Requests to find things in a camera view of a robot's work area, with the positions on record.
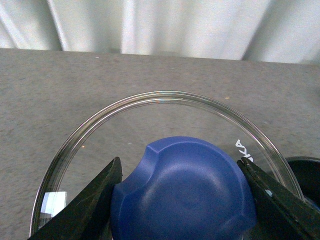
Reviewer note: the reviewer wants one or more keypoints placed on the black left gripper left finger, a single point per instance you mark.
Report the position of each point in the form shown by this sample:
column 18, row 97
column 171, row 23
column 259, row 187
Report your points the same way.
column 87, row 216

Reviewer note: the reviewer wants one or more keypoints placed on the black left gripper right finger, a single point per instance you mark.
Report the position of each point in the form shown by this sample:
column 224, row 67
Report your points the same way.
column 281, row 215

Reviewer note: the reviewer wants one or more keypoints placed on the glass lid blue knob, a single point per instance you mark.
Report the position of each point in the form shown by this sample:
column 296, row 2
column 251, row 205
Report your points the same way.
column 180, row 178

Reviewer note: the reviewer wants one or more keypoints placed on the dark blue saucepan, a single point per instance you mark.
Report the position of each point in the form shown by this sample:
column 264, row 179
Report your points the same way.
column 307, row 172

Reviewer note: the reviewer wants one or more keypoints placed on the white curtain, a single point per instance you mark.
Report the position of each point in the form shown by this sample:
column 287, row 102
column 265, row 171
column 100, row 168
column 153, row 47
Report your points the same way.
column 285, row 31

